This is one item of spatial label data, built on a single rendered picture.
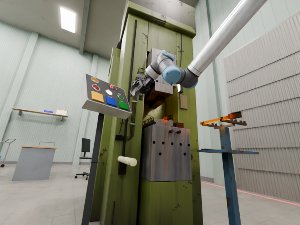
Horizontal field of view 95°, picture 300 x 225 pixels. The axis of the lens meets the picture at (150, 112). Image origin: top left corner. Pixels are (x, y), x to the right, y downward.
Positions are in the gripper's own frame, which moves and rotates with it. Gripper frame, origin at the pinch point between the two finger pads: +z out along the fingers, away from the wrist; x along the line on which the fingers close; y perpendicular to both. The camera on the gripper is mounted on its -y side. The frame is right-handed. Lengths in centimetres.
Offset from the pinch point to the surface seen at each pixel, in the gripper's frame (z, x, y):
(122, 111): 12.2, -0.5, 6.4
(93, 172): 44, -10, 36
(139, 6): -43, 20, -127
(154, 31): -36, 44, -105
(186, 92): -15, 84, -31
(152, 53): -21, 32, -59
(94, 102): 11.7, -21.8, 6.4
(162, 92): -3.8, 43.1, -20.9
